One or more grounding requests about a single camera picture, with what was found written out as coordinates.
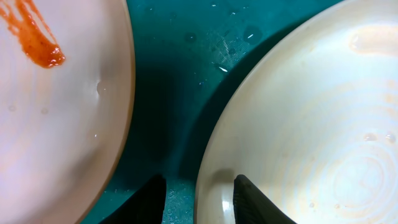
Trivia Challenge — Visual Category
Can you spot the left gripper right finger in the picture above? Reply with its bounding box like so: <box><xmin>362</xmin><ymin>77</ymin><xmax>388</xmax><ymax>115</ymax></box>
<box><xmin>233</xmin><ymin>174</ymin><xmax>296</xmax><ymax>224</ymax></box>

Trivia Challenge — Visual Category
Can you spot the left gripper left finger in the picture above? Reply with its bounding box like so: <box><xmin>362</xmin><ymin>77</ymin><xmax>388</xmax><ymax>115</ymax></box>
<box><xmin>99</xmin><ymin>174</ymin><xmax>167</xmax><ymax>224</ymax></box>

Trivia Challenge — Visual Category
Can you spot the white plate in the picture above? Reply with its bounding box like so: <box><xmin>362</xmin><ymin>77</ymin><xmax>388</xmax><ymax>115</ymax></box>
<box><xmin>193</xmin><ymin>0</ymin><xmax>397</xmax><ymax>223</ymax></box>
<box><xmin>1</xmin><ymin>0</ymin><xmax>135</xmax><ymax>223</ymax></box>

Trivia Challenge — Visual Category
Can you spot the teal plastic tray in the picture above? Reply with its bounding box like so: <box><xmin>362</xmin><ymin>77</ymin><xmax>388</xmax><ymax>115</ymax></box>
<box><xmin>85</xmin><ymin>0</ymin><xmax>336</xmax><ymax>223</ymax></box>

